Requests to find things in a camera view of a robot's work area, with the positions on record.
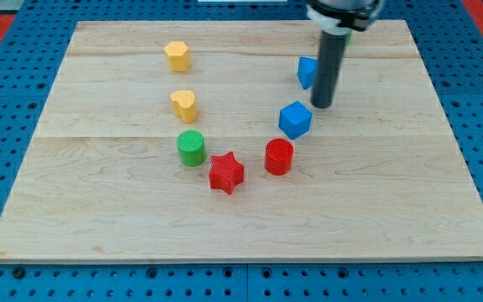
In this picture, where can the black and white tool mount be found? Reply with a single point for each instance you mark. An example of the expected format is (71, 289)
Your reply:
(339, 17)

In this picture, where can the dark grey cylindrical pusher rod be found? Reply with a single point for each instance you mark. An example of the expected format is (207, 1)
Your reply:
(330, 55)

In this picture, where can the blue cube block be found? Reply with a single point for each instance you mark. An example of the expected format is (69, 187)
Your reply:
(294, 120)

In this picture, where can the green block behind rod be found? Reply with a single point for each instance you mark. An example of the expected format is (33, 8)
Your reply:
(348, 38)

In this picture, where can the blue triangle block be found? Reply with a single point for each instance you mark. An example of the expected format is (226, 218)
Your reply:
(305, 72)

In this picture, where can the red cylinder block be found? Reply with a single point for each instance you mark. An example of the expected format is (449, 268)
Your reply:
(278, 156)

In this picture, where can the yellow hexagon block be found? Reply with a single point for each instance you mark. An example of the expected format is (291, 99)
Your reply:
(178, 55)

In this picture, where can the yellow heart block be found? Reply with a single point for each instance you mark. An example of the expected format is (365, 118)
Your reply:
(184, 105)

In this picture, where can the red star block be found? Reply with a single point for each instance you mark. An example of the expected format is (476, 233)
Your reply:
(225, 172)

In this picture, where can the wooden board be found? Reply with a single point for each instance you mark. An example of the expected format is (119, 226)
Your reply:
(378, 178)

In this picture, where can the green cylinder block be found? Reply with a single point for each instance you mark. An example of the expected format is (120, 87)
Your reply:
(191, 148)

